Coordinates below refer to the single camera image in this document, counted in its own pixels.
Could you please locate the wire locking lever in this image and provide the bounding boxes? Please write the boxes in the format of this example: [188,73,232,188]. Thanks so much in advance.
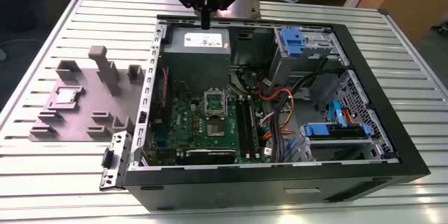
[222,87,232,118]

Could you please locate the metal socket cover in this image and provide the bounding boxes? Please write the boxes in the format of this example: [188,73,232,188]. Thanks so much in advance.
[202,87,226,119]

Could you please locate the silver-topped CPU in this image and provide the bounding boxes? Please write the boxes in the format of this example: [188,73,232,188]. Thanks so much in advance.
[54,89,77,104]

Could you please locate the CPU socket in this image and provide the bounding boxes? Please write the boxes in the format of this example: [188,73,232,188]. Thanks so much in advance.
[205,119,226,137]

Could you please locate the blue plastic drive latch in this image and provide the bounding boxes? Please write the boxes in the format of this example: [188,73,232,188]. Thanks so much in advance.
[278,28,305,57]

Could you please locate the grey power supply unit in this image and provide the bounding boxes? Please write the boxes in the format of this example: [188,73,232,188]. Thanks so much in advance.
[158,26,232,96]

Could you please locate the silver drive cage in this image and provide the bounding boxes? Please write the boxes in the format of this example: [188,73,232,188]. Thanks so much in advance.
[269,27,346,88]

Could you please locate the dark office chair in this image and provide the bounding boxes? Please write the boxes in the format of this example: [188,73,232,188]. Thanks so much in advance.
[0,0,38,33]

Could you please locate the grey parts rack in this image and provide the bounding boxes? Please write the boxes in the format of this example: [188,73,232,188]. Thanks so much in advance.
[26,45,148,143]

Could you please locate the green Dell motherboard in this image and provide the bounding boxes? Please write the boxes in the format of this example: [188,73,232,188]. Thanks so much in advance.
[145,91,272,166]

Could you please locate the blue expansion slot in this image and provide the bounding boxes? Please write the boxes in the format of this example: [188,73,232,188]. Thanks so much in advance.
[156,132,169,148]

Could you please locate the blue disk carrier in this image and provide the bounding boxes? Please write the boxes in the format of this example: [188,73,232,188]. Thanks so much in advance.
[301,123,372,141]

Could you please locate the black Nvidia graphics card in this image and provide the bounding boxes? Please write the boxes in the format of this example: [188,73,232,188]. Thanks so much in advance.
[176,148,236,165]

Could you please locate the silver disk bay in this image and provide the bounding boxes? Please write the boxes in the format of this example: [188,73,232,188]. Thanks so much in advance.
[298,126,385,163]

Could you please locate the black PC case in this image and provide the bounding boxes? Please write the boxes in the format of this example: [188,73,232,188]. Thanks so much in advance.
[121,14,432,211]

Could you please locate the yellow and black power cables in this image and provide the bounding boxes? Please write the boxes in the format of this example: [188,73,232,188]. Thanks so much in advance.
[225,79,254,98]

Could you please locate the orange wire bundle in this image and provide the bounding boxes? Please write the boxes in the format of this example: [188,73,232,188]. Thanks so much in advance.
[257,70,297,141]

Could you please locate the blue data cable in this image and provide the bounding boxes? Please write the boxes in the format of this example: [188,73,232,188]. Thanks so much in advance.
[281,137,300,162]
[328,99,350,127]

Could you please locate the silver card retainer bracket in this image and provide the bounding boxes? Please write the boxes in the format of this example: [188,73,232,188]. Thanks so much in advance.
[98,130,136,192]

